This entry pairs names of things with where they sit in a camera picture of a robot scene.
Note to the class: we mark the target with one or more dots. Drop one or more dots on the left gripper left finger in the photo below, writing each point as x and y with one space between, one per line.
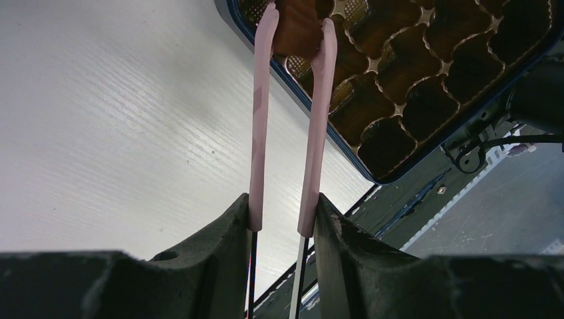
204 276

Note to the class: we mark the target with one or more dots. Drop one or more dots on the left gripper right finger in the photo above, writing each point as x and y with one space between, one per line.
362 277

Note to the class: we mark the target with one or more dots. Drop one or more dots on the brown rectangular chocolate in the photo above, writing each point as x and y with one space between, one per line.
299 31

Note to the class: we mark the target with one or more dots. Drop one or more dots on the pink cat paw tongs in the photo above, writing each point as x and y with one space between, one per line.
323 67

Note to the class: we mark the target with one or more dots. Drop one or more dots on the blue chocolate box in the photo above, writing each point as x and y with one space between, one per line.
410 73

